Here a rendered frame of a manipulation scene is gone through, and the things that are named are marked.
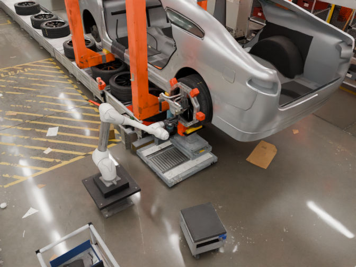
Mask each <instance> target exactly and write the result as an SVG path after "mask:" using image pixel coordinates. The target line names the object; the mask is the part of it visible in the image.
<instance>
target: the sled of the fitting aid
mask: <svg viewBox="0 0 356 267"><path fill-rule="evenodd" d="M170 142H171V143H172V144H173V145H174V146H175V147H176V148H178V149H179V150H180V151H181V152H182V153H183V154H184V155H186V156H187V157H188V158H189V159H190V160H192V161H193V160H195V159H196V158H198V157H200V156H202V155H204V154H206V153H208V152H210V151H211V150H212V146H210V145H209V144H208V145H207V146H205V147H203V148H201V149H199V150H197V151H195V152H193V153H191V152H190V151H189V150H187V149H186V148H185V147H184V146H183V145H181V144H180V143H179V142H178V141H177V140H175V139H174V137H172V138H170Z"/></svg>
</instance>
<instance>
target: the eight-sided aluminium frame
mask: <svg viewBox="0 0 356 267"><path fill-rule="evenodd" d="M178 87H179V88H181V89H182V90H184V91H185V92H187V94H188V96H189V98H190V100H191V102H192V104H193V107H194V111H193V121H191V122H189V123H188V122H187V121H186V120H184V119H183V118H182V117H181V116H180V115H179V118H180V120H179V122H180V123H181V124H183V125H184V126H185V127H189V126H191V125H193V124H195V123H197V122H199V120H198V119H196V118H195V115H196V113H198V112H199V111H200V106H199V103H198V101H197V98H196V97H193V98H192V97H191V95H190V94H189V93H190V92H191V90H192V89H191V88H189V87H188V86H186V85H185V84H183V83H181V82H179V83H176V84H175V85H174V86H172V87H171V88H170V89H169V96H173V95H174V91H175V90H176V89H177V88H178ZM170 100H171V101H172V102H173V101H174V98H171V99H170Z"/></svg>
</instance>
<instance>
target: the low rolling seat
mask: <svg viewBox="0 0 356 267"><path fill-rule="evenodd" d="M180 228H181V229H182V231H183V233H184V236H185V238H186V241H187V243H188V245H189V248H190V250H191V253H192V255H194V257H195V258H196V259H198V258H199V257H200V256H199V254H200V253H203V252H206V251H209V250H213V249H216V252H218V250H219V248H220V247H222V246H225V241H226V237H227V233H226V232H227V231H226V229H225V227H224V226H223V224H222V222H221V220H220V218H219V216H218V215H217V213H216V211H215V209H214V207H213V205H212V203H211V202H207V203H203V204H200V205H197V206H193V207H188V208H185V209H181V211H180Z"/></svg>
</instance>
